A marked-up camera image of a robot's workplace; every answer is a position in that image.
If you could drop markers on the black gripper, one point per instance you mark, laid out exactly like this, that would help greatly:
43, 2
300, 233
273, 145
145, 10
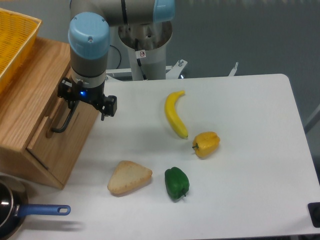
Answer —
76, 91

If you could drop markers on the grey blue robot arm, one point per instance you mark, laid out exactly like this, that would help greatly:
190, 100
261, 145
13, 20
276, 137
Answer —
89, 31

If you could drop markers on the wooden drawer cabinet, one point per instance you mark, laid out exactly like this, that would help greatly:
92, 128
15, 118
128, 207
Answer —
30, 108

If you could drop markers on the triangular bread slice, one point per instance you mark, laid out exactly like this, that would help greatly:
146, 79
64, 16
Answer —
128, 176

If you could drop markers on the yellow banana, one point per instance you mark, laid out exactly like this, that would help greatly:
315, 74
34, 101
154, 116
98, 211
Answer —
171, 114

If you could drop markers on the yellow plastic basket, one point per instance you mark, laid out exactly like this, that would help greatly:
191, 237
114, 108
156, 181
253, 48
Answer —
18, 33

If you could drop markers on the green bell pepper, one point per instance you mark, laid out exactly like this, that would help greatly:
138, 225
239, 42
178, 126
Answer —
176, 182

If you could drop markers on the yellow bell pepper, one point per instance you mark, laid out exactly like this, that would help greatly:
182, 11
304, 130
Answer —
205, 144

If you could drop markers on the black device at table edge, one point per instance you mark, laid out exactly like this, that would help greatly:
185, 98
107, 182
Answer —
314, 212

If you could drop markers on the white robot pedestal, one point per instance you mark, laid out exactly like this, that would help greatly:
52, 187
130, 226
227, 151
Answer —
146, 43

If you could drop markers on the white table frame bracket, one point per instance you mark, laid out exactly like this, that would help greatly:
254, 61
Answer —
153, 71

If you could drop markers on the black pan blue handle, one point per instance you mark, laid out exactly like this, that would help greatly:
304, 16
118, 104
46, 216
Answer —
15, 206

